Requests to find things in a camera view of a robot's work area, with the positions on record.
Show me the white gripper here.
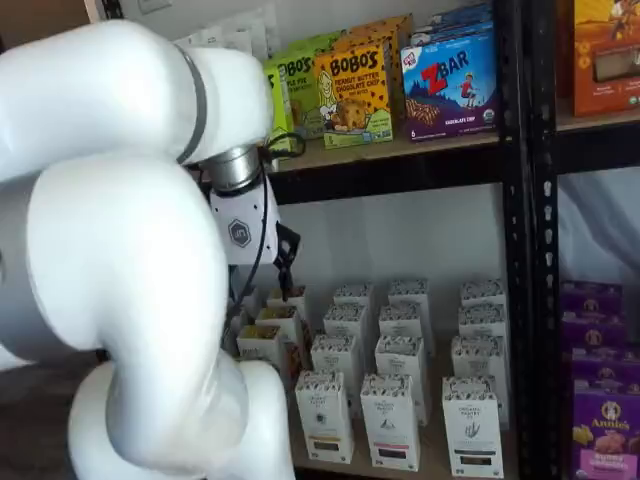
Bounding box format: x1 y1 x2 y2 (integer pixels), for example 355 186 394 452
208 175 303 302

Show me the white box yellow strip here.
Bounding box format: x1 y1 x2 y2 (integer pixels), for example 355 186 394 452
294 370 356 465
323 303 371 361
333 283 376 326
310 333 362 419

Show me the yellow white food box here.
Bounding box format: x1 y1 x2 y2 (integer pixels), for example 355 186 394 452
254 305 304 347
267 285 309 321
235 324 289 377

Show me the white box pink strip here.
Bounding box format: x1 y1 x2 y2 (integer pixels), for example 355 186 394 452
388 278 431 314
378 303 434 351
360 373 422 472
374 333 432 426

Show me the orange Bobo's box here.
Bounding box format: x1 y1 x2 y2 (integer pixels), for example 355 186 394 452
349 13 415 51
332 28 402 139
313 42 395 151

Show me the white box dark strip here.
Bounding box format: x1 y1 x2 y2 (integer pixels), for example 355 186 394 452
457 303 509 346
441 375 504 479
450 334 510 431
459 279 507 312

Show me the black metal shelf rack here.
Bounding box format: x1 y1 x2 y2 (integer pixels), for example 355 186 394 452
522 0 640 480
99 0 531 480

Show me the blue Zbar box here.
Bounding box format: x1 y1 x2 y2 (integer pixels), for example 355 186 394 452
417 1 496 31
399 31 501 144
410 19 496 51

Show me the purple Annie's box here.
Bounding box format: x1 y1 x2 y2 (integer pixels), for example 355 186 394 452
569 343 640 389
571 378 640 480
561 311 631 352
559 280 624 319

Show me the orange cereal box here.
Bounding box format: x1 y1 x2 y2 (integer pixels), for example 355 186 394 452
557 0 640 119

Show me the Purely Elizabeth granola bag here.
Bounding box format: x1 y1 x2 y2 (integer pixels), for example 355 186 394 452
221 12 267 65
248 1 279 60
198 23 230 53

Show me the white fabric sheet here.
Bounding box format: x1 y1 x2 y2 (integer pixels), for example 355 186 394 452
556 166 640 284

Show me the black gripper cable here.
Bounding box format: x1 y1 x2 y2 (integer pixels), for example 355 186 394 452
222 130 307 341

